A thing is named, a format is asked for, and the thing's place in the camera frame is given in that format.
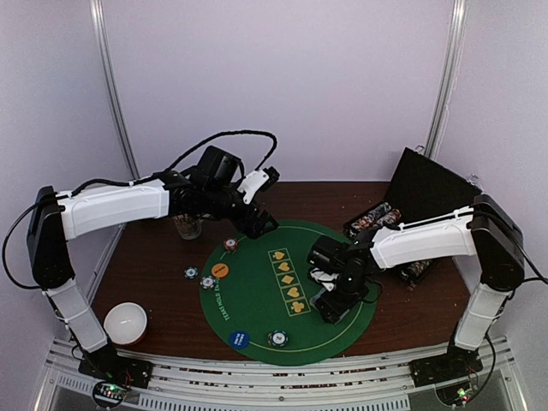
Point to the aluminium post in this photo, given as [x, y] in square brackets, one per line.
[99, 28]
[451, 61]

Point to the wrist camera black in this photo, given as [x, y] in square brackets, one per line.
[324, 253]
[216, 168]

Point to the decorated ceramic mug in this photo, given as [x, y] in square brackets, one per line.
[188, 227]

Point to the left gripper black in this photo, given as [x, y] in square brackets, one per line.
[255, 229]

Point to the left aluminium post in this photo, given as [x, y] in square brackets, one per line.
[99, 28]

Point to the playing card deck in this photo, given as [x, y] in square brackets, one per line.
[317, 301]

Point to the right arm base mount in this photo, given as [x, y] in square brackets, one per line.
[439, 368]

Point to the black poker chip case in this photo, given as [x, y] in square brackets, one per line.
[436, 206]

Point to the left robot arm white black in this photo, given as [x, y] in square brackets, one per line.
[64, 222]

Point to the right aluminium post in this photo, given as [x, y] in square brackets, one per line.
[451, 61]

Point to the white bowl red outside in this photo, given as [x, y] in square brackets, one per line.
[126, 323]

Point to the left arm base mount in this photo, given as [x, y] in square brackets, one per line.
[108, 365]

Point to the teal chip off mat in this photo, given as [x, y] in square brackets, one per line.
[191, 272]

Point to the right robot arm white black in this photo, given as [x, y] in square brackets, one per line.
[482, 230]

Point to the poker chip stack front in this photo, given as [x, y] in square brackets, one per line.
[278, 338]

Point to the orange big blind button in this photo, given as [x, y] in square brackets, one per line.
[220, 270]

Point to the upper chip row in case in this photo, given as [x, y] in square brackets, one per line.
[379, 216]

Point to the chip row in case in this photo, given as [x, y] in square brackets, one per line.
[379, 216]
[416, 271]

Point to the round green poker mat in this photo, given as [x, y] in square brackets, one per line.
[268, 289]

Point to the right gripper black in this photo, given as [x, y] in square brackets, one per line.
[332, 306]

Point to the aluminium rail frame front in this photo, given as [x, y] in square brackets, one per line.
[367, 382]

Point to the blue small blind button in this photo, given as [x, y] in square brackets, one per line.
[239, 340]

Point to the poker chip stack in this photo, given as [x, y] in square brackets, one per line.
[230, 245]
[278, 338]

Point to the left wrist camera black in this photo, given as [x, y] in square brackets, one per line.
[216, 168]

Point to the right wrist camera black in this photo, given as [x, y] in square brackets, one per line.
[324, 253]

